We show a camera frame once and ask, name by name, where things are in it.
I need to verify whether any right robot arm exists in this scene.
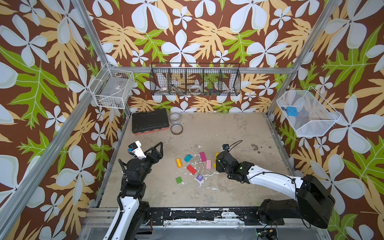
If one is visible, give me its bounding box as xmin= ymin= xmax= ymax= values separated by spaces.
xmin=216 ymin=150 xmax=336 ymax=229

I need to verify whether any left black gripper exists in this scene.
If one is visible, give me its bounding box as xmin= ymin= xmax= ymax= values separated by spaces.
xmin=138 ymin=142 xmax=162 ymax=185

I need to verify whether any teal block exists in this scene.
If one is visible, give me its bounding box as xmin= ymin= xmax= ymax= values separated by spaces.
xmin=184 ymin=155 xmax=193 ymax=163

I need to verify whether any red rectangular block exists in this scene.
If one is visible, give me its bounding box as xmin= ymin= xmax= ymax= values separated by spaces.
xmin=187 ymin=165 xmax=197 ymax=175

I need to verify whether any white mesh basket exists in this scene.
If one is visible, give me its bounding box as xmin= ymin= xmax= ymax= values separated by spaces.
xmin=277 ymin=87 xmax=341 ymax=138

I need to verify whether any pink block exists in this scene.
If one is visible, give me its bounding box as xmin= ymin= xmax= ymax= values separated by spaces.
xmin=206 ymin=160 xmax=212 ymax=170

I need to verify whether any clear plastic cup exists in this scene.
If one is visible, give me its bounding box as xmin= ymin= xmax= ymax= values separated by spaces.
xmin=169 ymin=113 xmax=182 ymax=126

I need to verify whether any black tool case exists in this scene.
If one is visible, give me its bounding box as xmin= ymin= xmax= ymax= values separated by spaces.
xmin=132 ymin=109 xmax=170 ymax=135

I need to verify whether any purple number nine cube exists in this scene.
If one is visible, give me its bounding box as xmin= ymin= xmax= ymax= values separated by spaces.
xmin=197 ymin=175 xmax=204 ymax=182

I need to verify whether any orange supermarket block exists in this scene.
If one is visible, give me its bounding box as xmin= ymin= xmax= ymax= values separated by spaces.
xmin=176 ymin=159 xmax=183 ymax=168

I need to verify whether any magenta block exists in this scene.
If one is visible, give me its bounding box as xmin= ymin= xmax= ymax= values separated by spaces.
xmin=200 ymin=152 xmax=207 ymax=162

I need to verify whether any white wire basket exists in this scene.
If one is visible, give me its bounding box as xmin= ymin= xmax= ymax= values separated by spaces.
xmin=90 ymin=64 xmax=135 ymax=110

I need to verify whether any blue object in basket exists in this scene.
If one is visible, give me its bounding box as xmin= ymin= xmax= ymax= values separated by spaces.
xmin=285 ymin=107 xmax=299 ymax=117

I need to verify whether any aluminium frame structure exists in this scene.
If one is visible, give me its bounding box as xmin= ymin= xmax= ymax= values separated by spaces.
xmin=1 ymin=1 xmax=339 ymax=240

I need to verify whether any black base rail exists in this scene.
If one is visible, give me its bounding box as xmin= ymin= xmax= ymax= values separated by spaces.
xmin=143 ymin=206 xmax=285 ymax=227

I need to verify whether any black wire basket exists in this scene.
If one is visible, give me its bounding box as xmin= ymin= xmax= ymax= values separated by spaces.
xmin=149 ymin=63 xmax=242 ymax=96

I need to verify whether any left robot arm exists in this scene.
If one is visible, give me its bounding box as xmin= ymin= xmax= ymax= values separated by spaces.
xmin=104 ymin=141 xmax=164 ymax=240

